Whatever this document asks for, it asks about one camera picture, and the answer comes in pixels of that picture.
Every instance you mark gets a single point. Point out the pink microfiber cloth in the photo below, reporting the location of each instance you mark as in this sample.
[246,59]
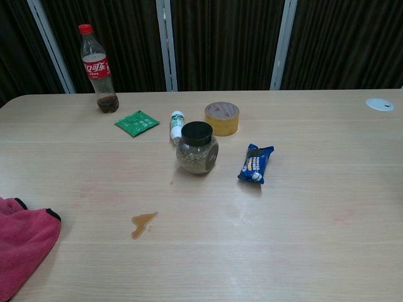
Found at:
[22,239]

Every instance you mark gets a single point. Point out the brown liquid spill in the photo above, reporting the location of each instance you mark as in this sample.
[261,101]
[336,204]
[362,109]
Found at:
[141,222]

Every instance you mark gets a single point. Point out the glass jar with black lid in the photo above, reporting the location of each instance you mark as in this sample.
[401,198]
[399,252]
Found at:
[196,151]

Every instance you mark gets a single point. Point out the small white green bottle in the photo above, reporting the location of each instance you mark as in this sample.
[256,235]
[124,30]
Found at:
[177,125]

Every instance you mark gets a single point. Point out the yellow tape roll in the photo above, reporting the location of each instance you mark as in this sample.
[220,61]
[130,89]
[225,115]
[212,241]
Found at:
[223,119]

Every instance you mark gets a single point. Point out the blue biscuit packet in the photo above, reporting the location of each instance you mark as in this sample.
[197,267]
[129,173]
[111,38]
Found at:
[255,163]

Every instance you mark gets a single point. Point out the green foil sachet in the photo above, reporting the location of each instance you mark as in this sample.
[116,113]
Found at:
[137,123]

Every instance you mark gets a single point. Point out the cola bottle with red cap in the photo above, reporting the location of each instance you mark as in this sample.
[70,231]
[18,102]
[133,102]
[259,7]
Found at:
[98,69]

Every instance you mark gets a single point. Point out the grey metal partition post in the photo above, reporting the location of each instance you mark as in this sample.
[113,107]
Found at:
[283,44]
[52,47]
[166,44]

